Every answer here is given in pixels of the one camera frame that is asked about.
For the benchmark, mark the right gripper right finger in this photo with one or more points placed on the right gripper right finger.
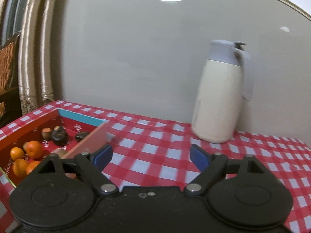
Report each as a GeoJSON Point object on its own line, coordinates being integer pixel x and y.
{"type": "Point", "coordinates": [214, 168]}

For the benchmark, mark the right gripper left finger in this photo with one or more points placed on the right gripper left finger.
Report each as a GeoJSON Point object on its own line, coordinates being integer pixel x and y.
{"type": "Point", "coordinates": [88, 168]}

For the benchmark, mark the dark wrinkled passion fruit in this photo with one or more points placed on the dark wrinkled passion fruit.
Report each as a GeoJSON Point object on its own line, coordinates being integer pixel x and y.
{"type": "Point", "coordinates": [81, 135]}

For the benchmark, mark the brown kiwi fruit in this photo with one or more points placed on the brown kiwi fruit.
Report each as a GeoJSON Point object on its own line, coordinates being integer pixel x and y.
{"type": "Point", "coordinates": [60, 152]}

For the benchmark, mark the dark water chestnut with stem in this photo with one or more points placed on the dark water chestnut with stem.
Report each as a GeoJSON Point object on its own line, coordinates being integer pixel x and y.
{"type": "Point", "coordinates": [59, 136]}

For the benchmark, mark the brown water chestnut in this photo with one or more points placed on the brown water chestnut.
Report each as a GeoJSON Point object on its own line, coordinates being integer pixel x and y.
{"type": "Point", "coordinates": [46, 133]}

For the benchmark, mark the small tangerine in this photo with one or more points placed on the small tangerine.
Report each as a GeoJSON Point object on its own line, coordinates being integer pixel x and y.
{"type": "Point", "coordinates": [16, 153]}

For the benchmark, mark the large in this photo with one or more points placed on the large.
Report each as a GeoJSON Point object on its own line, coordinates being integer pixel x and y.
{"type": "Point", "coordinates": [31, 166]}

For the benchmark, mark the red checkered tablecloth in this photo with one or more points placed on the red checkered tablecloth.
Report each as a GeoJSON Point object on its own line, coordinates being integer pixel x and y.
{"type": "Point", "coordinates": [115, 150]}

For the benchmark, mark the red orange cardboard box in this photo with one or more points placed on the red orange cardboard box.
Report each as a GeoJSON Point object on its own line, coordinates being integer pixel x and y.
{"type": "Point", "coordinates": [15, 136]}

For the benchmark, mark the cream and grey thermos jug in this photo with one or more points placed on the cream and grey thermos jug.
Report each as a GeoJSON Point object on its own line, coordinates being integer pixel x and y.
{"type": "Point", "coordinates": [226, 81]}

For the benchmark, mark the wooden bench with woven back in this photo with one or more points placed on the wooden bench with woven back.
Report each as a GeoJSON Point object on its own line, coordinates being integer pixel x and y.
{"type": "Point", "coordinates": [10, 101]}

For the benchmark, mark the beige curtain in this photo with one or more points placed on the beige curtain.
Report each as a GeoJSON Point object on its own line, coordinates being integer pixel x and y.
{"type": "Point", "coordinates": [28, 24]}

